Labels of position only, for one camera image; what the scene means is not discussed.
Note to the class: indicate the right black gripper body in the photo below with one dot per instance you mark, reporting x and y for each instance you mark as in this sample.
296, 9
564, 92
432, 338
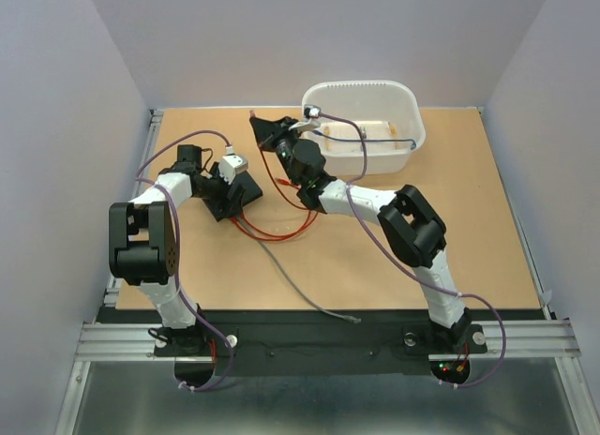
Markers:
284, 151

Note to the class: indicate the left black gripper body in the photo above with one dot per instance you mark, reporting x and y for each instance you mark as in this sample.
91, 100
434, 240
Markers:
215, 188

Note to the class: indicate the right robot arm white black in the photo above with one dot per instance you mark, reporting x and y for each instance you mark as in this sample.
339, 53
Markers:
414, 232

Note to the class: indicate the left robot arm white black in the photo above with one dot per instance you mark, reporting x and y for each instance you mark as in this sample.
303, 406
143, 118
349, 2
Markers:
143, 235

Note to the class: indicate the white plastic tub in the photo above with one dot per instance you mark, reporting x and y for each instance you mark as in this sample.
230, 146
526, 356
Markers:
389, 112

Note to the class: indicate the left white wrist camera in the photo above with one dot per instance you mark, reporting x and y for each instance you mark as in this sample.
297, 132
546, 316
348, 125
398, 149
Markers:
230, 166

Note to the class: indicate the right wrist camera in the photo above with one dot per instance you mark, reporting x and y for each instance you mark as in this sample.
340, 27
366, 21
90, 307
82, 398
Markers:
310, 121

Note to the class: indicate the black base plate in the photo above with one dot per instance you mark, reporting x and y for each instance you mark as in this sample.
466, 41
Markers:
270, 343

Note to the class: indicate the aluminium rail frame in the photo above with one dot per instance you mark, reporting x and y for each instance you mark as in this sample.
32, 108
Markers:
333, 268

